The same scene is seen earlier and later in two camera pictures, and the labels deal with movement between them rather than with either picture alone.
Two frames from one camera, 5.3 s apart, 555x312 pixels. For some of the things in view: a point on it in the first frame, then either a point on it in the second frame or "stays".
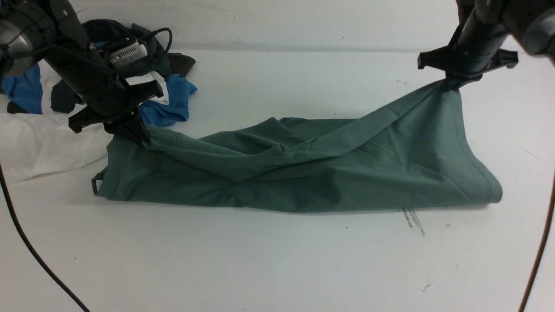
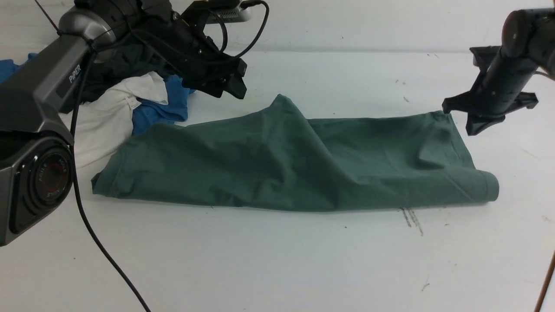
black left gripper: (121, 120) -> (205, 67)
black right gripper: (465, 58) -> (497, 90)
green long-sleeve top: (426, 151) stays
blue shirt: (21, 84) stays
